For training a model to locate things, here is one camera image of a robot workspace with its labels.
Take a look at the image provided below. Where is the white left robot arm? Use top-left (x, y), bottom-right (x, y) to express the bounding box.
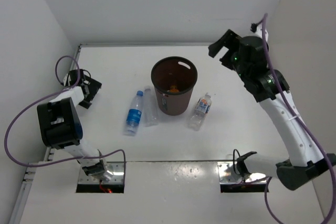
top-left (37, 68), bottom-right (112, 182)

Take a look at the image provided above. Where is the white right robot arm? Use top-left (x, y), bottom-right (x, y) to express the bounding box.
top-left (217, 30), bottom-right (335, 190)

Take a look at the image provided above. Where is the brown plastic bin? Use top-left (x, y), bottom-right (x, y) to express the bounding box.
top-left (151, 56), bottom-right (198, 116)

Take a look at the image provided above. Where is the clear bottle orange-blue label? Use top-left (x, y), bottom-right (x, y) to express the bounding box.
top-left (187, 93), bottom-right (212, 131)

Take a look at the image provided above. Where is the blue label water bottle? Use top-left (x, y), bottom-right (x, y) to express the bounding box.
top-left (123, 90), bottom-right (144, 136)

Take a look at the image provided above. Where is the metal base plate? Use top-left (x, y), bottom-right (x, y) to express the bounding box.
top-left (78, 162), bottom-right (124, 185)
top-left (217, 161), bottom-right (267, 185)

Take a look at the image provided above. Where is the clear unlabelled plastic bottle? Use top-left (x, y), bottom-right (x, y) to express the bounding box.
top-left (143, 86), bottom-right (159, 127)

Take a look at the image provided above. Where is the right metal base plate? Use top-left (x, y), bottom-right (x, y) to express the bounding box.
top-left (217, 161), bottom-right (267, 185)

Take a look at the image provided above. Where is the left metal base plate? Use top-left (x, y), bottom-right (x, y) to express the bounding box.
top-left (78, 162), bottom-right (124, 185)

